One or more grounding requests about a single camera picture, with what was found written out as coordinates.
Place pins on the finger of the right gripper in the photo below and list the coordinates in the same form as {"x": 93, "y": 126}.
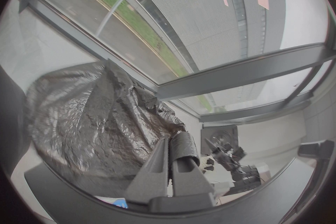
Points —
{"x": 212, "y": 146}

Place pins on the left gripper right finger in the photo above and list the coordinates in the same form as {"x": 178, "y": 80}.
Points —
{"x": 189, "y": 181}

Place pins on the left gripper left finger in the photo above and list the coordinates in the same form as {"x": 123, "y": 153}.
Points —
{"x": 154, "y": 170}

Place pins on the black plastic bag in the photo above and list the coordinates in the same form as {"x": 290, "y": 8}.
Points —
{"x": 91, "y": 125}

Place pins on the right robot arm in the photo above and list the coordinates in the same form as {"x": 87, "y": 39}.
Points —
{"x": 244, "y": 178}

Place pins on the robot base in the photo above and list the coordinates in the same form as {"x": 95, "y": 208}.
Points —
{"x": 119, "y": 203}

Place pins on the black square box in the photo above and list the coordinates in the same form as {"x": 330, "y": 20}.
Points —
{"x": 223, "y": 136}

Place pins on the window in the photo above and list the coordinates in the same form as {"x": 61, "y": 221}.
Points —
{"x": 196, "y": 20}

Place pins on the dark grey round chair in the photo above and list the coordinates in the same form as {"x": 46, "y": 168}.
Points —
{"x": 13, "y": 118}

